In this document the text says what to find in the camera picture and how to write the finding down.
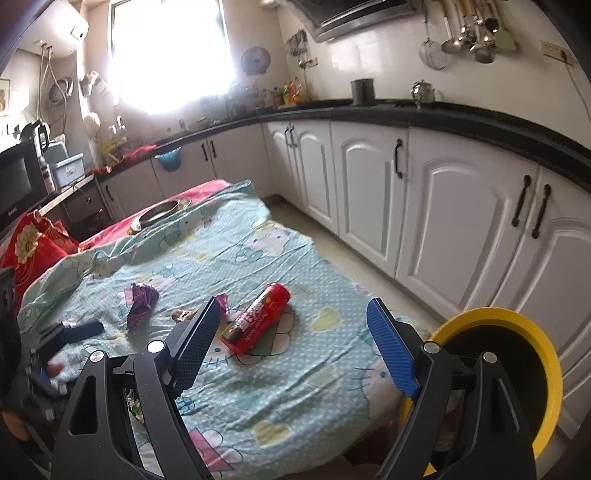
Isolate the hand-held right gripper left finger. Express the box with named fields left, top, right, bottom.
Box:
left=51, top=296, right=221, bottom=480

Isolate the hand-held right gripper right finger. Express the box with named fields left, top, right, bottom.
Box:
left=367, top=299, right=539, bottom=480

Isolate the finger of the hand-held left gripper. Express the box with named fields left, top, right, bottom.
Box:
left=39, top=320, right=105, bottom=347

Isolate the red cylindrical snack can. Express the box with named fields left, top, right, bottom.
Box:
left=220, top=282, right=293, bottom=356

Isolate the yellow rimmed black bin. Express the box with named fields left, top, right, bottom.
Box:
left=397, top=307, right=564, bottom=478

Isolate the person's left hand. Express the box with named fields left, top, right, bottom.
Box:
left=0, top=410, right=27, bottom=440

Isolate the large purple wrapper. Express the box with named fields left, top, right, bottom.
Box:
left=124, top=282, right=160, bottom=330

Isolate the green wrapper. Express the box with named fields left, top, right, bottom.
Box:
left=124, top=388, right=146, bottom=423

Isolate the red floral bag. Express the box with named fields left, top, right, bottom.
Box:
left=0, top=210, right=79, bottom=315

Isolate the dark side cabinet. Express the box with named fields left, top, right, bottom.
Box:
left=39, top=178, right=116, bottom=241

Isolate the printed blanket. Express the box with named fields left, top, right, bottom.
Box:
left=18, top=180, right=416, bottom=480

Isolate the metal basin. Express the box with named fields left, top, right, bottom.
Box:
left=130, top=198, right=190, bottom=232

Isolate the blue plastic basket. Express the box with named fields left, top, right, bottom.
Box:
left=46, top=153, right=86, bottom=188

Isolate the black microwave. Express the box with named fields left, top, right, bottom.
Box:
left=0, top=138, right=51, bottom=227

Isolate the row of white cabinets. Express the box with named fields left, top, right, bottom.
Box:
left=97, top=117, right=591, bottom=407

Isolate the red cloth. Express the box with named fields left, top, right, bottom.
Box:
left=117, top=145, right=158, bottom=163

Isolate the blue hanging bag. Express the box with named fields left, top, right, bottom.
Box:
left=154, top=147, right=182, bottom=172

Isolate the black kettle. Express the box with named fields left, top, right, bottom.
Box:
left=19, top=119, right=51, bottom=155

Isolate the hanging metal bowl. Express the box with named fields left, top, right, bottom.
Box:
left=48, top=76, right=74, bottom=104

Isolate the black kitchen countertop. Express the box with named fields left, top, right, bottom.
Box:
left=90, top=98, right=591, bottom=181

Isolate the metal teapot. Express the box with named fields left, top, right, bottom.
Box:
left=411, top=79, right=437, bottom=109

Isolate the black pot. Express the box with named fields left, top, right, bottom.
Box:
left=350, top=78, right=377, bottom=106

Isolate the group of condiment bottles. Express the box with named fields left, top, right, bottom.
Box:
left=272, top=80, right=308, bottom=104

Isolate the window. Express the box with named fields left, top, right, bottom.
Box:
left=108, top=0, right=236, bottom=116

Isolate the hanging metal strainer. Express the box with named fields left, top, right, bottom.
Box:
left=418, top=0, right=451, bottom=70

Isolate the white water heater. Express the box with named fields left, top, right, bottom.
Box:
left=18, top=0, right=90, bottom=54

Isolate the hanging metal ladle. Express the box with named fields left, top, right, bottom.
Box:
left=441, top=0, right=462, bottom=54
left=471, top=0, right=497, bottom=63

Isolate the range hood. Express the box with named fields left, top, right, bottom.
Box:
left=286, top=0, right=423, bottom=44

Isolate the wall fan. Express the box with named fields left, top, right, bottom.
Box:
left=240, top=46, right=271, bottom=77

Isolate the wall utensil rack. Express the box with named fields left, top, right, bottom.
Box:
left=284, top=30, right=319, bottom=70

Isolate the wall power outlet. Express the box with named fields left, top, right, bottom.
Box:
left=539, top=39, right=571, bottom=63

